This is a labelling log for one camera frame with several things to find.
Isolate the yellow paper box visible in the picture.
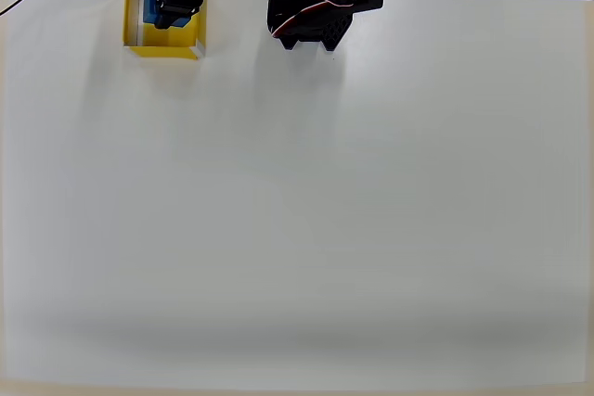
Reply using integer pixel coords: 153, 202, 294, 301
123, 0, 208, 62

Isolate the blue block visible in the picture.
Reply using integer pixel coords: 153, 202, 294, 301
141, 0, 194, 30

